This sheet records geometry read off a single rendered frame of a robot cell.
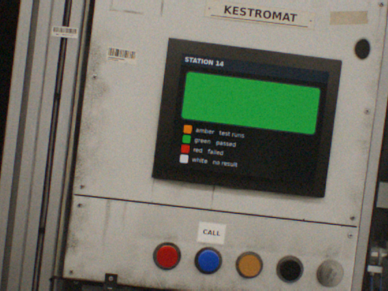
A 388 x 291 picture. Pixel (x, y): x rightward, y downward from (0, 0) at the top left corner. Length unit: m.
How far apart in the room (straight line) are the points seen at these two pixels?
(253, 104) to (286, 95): 0.05
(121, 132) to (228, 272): 0.26
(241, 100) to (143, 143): 0.15
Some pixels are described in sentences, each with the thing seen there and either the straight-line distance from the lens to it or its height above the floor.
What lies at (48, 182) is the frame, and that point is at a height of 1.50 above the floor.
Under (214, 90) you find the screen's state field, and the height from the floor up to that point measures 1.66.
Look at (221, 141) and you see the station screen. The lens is 1.26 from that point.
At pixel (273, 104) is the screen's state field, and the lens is 1.26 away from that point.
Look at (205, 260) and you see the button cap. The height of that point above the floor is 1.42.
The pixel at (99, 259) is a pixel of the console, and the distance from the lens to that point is 1.29.
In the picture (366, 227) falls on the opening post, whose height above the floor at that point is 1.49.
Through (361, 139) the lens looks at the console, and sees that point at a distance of 1.32.
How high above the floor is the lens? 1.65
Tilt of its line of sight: 3 degrees down
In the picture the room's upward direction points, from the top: 7 degrees clockwise
